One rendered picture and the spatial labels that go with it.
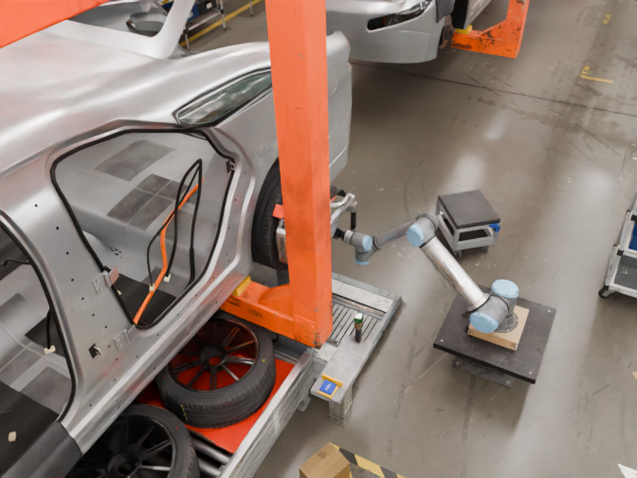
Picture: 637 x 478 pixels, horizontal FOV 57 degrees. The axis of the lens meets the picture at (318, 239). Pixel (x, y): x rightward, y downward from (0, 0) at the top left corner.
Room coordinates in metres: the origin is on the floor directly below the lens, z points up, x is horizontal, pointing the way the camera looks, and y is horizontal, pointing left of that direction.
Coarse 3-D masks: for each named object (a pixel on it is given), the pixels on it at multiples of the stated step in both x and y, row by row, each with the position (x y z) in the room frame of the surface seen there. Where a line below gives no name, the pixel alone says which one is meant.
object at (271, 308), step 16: (256, 288) 2.36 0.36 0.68; (272, 288) 2.32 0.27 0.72; (288, 288) 2.22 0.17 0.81; (224, 304) 2.34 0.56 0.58; (240, 304) 2.28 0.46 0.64; (256, 304) 2.23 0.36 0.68; (272, 304) 2.19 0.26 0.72; (288, 304) 2.14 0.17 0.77; (256, 320) 2.23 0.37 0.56; (272, 320) 2.17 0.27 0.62; (288, 320) 2.12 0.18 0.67; (288, 336) 2.12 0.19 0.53
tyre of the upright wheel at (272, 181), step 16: (272, 176) 2.75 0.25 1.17; (272, 192) 2.66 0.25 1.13; (256, 208) 2.60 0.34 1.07; (272, 208) 2.57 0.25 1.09; (256, 224) 2.56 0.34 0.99; (272, 224) 2.53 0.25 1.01; (256, 240) 2.52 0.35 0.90; (272, 240) 2.51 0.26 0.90; (256, 256) 2.54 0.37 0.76; (272, 256) 2.50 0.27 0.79
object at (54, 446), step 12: (48, 432) 1.29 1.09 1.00; (60, 432) 1.30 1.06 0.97; (36, 444) 1.24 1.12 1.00; (48, 444) 1.25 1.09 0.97; (60, 444) 1.28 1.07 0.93; (72, 444) 1.30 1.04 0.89; (24, 456) 1.19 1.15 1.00; (36, 456) 1.20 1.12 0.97; (48, 456) 1.23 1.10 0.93; (60, 456) 1.24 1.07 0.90; (72, 456) 1.28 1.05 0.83; (12, 468) 1.14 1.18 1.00; (24, 468) 1.15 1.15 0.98; (36, 468) 1.18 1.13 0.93; (48, 468) 1.19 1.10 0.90; (60, 468) 1.22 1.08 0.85
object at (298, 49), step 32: (288, 0) 2.05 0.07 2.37; (320, 0) 2.13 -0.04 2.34; (288, 32) 2.06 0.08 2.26; (320, 32) 2.12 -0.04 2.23; (288, 64) 2.06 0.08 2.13; (320, 64) 2.12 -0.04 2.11; (288, 96) 2.07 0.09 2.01; (320, 96) 2.11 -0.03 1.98; (288, 128) 2.07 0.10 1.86; (320, 128) 2.10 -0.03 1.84; (288, 160) 2.08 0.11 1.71; (320, 160) 2.10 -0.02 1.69; (288, 192) 2.09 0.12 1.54; (320, 192) 2.09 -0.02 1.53; (288, 224) 2.09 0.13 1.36; (320, 224) 2.08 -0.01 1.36; (288, 256) 2.10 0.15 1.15; (320, 256) 2.07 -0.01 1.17; (320, 288) 2.06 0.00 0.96; (320, 320) 2.05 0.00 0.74
